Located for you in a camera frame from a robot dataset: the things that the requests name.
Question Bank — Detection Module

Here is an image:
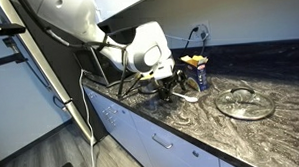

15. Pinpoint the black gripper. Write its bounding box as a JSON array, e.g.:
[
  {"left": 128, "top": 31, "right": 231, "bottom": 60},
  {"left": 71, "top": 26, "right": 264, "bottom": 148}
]
[{"left": 156, "top": 69, "right": 190, "bottom": 104}]

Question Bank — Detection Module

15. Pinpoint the white plastic spoon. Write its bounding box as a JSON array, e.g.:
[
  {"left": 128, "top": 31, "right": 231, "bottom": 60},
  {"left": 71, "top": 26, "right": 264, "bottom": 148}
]
[{"left": 172, "top": 90, "right": 200, "bottom": 105}]

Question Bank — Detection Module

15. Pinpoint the blue Barilla orzo box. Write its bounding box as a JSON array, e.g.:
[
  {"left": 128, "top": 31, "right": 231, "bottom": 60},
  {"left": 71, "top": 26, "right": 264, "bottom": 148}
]
[{"left": 178, "top": 52, "right": 212, "bottom": 94}]

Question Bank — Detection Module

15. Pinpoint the round glass pot lid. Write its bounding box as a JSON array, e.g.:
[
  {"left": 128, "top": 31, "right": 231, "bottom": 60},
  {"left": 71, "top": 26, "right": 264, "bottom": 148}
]
[{"left": 214, "top": 84, "right": 277, "bottom": 123}]

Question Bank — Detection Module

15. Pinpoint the white cabinet front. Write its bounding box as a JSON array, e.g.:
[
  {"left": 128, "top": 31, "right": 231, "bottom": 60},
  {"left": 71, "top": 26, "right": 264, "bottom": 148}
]
[
  {"left": 84, "top": 84, "right": 117, "bottom": 154},
  {"left": 109, "top": 95, "right": 224, "bottom": 167}
]

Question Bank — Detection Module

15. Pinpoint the black microwave oven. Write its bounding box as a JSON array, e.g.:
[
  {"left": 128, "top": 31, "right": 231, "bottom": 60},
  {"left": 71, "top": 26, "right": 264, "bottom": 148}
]
[{"left": 72, "top": 45, "right": 126, "bottom": 89}]

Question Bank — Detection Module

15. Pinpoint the tall black side panel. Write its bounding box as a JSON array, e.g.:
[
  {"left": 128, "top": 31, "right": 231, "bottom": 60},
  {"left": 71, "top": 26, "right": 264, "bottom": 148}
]
[{"left": 8, "top": 0, "right": 110, "bottom": 146}]

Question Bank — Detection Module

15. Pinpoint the tall steel bar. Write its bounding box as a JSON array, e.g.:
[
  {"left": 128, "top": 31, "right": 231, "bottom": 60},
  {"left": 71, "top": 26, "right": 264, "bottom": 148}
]
[{"left": 0, "top": 0, "right": 98, "bottom": 149}]

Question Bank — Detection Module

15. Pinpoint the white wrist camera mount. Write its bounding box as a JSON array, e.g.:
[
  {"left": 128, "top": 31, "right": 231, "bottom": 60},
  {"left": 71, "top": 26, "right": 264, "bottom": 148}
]
[{"left": 151, "top": 57, "right": 177, "bottom": 81}]

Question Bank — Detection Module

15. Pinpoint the grey wall cable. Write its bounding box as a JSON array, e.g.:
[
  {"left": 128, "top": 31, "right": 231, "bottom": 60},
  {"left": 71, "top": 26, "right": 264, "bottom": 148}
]
[{"left": 165, "top": 31, "right": 207, "bottom": 45}]

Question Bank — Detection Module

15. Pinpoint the silver cabinet handle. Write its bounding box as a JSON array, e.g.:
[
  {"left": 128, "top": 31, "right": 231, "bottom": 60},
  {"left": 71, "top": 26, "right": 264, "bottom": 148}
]
[
  {"left": 101, "top": 106, "right": 113, "bottom": 115},
  {"left": 104, "top": 110, "right": 116, "bottom": 121},
  {"left": 151, "top": 132, "right": 175, "bottom": 150},
  {"left": 109, "top": 116, "right": 121, "bottom": 127}
]

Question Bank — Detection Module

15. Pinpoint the black power cord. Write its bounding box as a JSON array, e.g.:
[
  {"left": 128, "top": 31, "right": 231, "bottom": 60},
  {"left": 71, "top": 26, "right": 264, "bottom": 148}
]
[{"left": 170, "top": 24, "right": 211, "bottom": 67}]

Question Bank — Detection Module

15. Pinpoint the white wall outlet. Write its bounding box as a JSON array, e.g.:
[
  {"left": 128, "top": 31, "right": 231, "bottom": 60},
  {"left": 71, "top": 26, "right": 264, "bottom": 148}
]
[{"left": 188, "top": 20, "right": 212, "bottom": 44}]

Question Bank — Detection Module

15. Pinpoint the white hanging cable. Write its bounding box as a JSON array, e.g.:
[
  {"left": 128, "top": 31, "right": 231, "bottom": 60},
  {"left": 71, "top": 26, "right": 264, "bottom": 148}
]
[{"left": 77, "top": 68, "right": 97, "bottom": 167}]

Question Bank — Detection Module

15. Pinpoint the black camera stand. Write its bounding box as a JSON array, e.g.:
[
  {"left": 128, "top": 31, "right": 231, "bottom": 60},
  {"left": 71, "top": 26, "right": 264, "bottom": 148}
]
[{"left": 0, "top": 21, "right": 29, "bottom": 70}]

